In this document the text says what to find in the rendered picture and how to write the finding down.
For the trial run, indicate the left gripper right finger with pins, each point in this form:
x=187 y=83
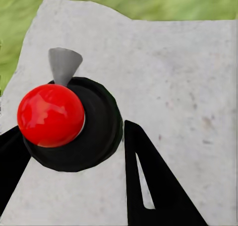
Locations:
x=173 y=206

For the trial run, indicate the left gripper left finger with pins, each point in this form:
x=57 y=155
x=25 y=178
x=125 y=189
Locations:
x=14 y=157

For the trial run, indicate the insectifuge atomizer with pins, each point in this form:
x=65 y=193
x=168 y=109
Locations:
x=71 y=123

